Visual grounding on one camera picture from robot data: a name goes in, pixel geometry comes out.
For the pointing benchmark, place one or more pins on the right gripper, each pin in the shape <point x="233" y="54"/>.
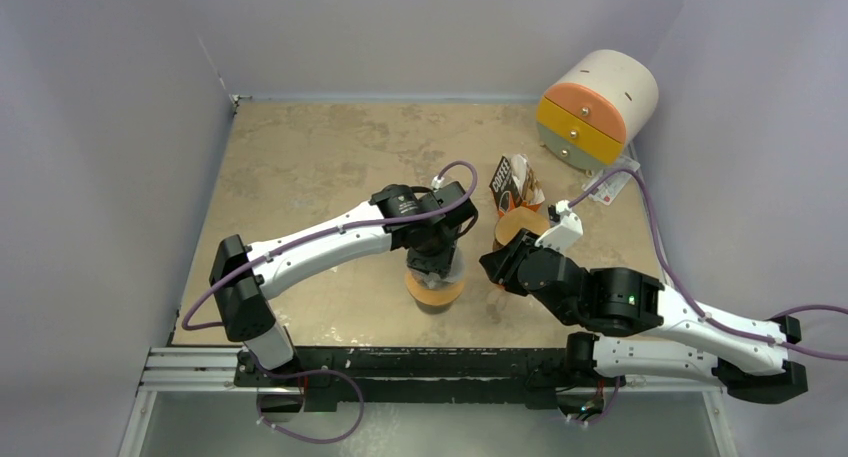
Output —
<point x="506" y="262"/>

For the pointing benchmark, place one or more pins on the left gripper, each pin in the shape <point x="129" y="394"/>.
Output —
<point x="439" y="265"/>

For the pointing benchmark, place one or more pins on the light bamboo dripper stand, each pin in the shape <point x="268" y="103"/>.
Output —
<point x="439" y="297"/>

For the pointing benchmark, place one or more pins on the grey glass carafe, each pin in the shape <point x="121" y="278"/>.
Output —
<point x="433" y="309"/>

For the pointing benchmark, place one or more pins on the coffee paper filter box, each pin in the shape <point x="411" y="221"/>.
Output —
<point x="515" y="185"/>

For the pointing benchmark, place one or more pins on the white paper coffee filter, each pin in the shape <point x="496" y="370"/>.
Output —
<point x="455" y="274"/>

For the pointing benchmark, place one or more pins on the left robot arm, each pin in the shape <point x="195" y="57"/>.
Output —
<point x="244" y="277"/>

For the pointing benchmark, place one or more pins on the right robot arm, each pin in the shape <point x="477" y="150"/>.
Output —
<point x="629" y="323"/>

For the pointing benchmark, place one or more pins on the paper leaflet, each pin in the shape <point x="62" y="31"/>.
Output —
<point x="607" y="191"/>

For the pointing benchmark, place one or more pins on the round drawer organizer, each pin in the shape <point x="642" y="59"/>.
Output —
<point x="591" y="114"/>

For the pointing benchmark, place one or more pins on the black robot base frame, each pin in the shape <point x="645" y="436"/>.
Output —
<point x="330" y="375"/>

